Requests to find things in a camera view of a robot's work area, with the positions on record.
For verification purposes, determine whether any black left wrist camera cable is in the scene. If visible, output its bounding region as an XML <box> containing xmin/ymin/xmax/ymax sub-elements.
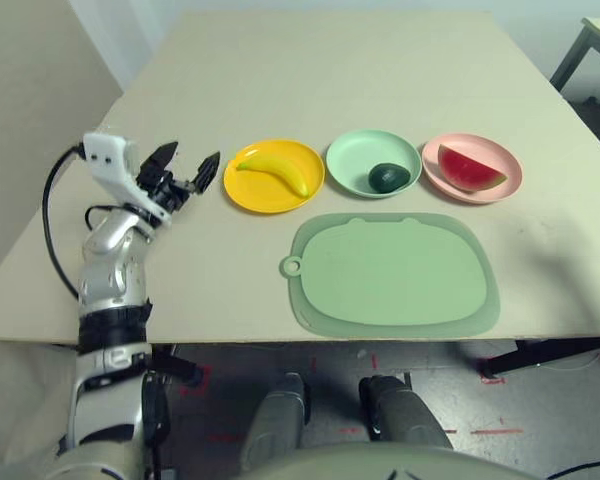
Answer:
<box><xmin>41</xmin><ymin>142</ymin><xmax>89</xmax><ymax>301</ymax></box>

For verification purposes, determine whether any grey robot right leg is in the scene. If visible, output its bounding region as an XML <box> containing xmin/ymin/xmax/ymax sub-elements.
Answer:
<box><xmin>358</xmin><ymin>374</ymin><xmax>454</xmax><ymax>449</ymax></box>

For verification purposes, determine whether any mint green plastic plate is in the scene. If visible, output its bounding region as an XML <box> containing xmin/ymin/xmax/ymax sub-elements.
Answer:
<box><xmin>325</xmin><ymin>128</ymin><xmax>423</xmax><ymax>200</ymax></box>

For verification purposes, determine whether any black table foot bar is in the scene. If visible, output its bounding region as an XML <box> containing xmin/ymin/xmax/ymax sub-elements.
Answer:
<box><xmin>147</xmin><ymin>344</ymin><xmax>204</xmax><ymax>386</ymax></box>
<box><xmin>479</xmin><ymin>337</ymin><xmax>600</xmax><ymax>379</ymax></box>

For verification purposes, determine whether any pink plastic plate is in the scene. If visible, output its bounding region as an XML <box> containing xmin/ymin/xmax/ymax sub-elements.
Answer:
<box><xmin>421</xmin><ymin>132</ymin><xmax>524</xmax><ymax>206</ymax></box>

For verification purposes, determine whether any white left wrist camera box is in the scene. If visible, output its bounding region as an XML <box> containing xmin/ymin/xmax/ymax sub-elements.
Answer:
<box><xmin>82</xmin><ymin>130</ymin><xmax>174</xmax><ymax>227</ymax></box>

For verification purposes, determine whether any grey robot torso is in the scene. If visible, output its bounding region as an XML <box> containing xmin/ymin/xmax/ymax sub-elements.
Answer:
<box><xmin>274</xmin><ymin>442</ymin><xmax>546</xmax><ymax>480</ymax></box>

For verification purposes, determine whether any green cutting board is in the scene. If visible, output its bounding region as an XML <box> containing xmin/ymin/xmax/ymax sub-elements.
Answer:
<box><xmin>278</xmin><ymin>212</ymin><xmax>501</xmax><ymax>339</ymax></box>

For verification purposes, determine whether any yellow toy banana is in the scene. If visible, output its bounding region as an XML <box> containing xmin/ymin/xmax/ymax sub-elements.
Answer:
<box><xmin>235</xmin><ymin>152</ymin><xmax>311</xmax><ymax>198</ymax></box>

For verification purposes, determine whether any red watermelon slice toy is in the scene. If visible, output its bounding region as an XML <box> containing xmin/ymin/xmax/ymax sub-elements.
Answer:
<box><xmin>437</xmin><ymin>144</ymin><xmax>509</xmax><ymax>194</ymax></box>

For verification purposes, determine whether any yellow plastic plate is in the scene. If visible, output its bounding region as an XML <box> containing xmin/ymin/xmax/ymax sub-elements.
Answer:
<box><xmin>223</xmin><ymin>138</ymin><xmax>326</xmax><ymax>215</ymax></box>

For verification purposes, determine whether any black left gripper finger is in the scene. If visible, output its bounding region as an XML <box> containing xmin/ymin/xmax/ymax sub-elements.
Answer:
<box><xmin>138</xmin><ymin>141</ymin><xmax>180</xmax><ymax>176</ymax></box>
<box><xmin>192</xmin><ymin>150</ymin><xmax>222</xmax><ymax>194</ymax></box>

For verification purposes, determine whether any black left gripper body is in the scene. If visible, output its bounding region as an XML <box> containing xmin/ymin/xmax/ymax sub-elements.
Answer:
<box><xmin>135</xmin><ymin>168</ymin><xmax>201</xmax><ymax>214</ymax></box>

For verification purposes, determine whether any dark green toy avocado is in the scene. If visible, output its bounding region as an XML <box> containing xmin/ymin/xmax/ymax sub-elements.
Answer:
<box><xmin>368</xmin><ymin>162</ymin><xmax>410</xmax><ymax>194</ymax></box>

